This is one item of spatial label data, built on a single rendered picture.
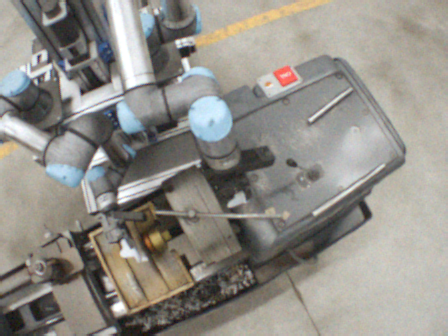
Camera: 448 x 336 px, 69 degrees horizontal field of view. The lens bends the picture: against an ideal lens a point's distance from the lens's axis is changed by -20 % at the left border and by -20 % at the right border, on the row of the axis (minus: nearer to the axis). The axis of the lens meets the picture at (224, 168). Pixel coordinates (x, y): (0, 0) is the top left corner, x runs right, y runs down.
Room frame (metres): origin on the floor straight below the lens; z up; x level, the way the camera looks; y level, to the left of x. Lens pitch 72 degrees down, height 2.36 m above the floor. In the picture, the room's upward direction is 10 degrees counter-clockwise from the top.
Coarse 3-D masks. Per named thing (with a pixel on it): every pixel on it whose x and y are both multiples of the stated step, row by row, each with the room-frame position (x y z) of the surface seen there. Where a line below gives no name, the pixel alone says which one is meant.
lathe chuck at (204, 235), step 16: (176, 176) 0.37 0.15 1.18; (176, 192) 0.31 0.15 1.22; (192, 192) 0.30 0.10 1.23; (176, 208) 0.26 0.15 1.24; (192, 208) 0.25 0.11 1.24; (192, 224) 0.21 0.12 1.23; (208, 224) 0.20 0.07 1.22; (192, 240) 0.17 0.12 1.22; (208, 240) 0.16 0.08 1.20; (224, 240) 0.15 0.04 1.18; (208, 256) 0.12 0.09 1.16; (224, 256) 0.11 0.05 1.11
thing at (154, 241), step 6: (150, 228) 0.24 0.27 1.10; (144, 234) 0.22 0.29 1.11; (150, 234) 0.22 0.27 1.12; (156, 234) 0.21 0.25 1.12; (162, 234) 0.21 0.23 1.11; (168, 234) 0.21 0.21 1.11; (144, 240) 0.20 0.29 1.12; (150, 240) 0.20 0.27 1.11; (156, 240) 0.20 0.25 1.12; (162, 240) 0.19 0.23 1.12; (168, 240) 0.19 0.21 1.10; (150, 246) 0.18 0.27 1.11; (156, 246) 0.18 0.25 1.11; (162, 246) 0.18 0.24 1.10; (150, 252) 0.16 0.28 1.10
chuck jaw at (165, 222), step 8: (168, 192) 0.32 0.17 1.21; (160, 200) 0.30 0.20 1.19; (168, 200) 0.30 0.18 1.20; (160, 208) 0.28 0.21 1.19; (168, 208) 0.28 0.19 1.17; (160, 216) 0.26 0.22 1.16; (168, 216) 0.26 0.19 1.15; (160, 224) 0.24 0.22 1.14; (168, 224) 0.24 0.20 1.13; (176, 224) 0.24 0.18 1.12; (160, 232) 0.22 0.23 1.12
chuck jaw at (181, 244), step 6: (174, 240) 0.19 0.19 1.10; (180, 240) 0.19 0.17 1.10; (186, 240) 0.18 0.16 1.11; (168, 246) 0.17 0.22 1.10; (174, 246) 0.17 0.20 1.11; (180, 246) 0.17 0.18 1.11; (186, 246) 0.16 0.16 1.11; (192, 246) 0.16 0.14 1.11; (174, 252) 0.16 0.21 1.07; (180, 252) 0.15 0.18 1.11; (186, 252) 0.15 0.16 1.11; (192, 252) 0.14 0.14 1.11; (192, 258) 0.12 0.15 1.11; (198, 258) 0.12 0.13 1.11; (192, 264) 0.10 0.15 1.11; (198, 264) 0.10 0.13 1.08
